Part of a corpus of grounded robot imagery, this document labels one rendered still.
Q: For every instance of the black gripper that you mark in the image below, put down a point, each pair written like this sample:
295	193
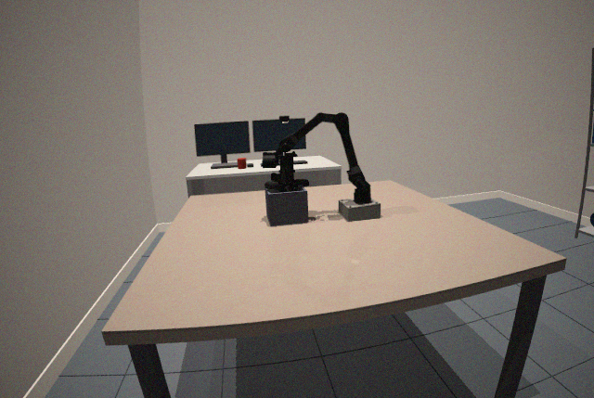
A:
286	176

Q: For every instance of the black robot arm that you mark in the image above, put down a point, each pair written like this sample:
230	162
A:
362	194

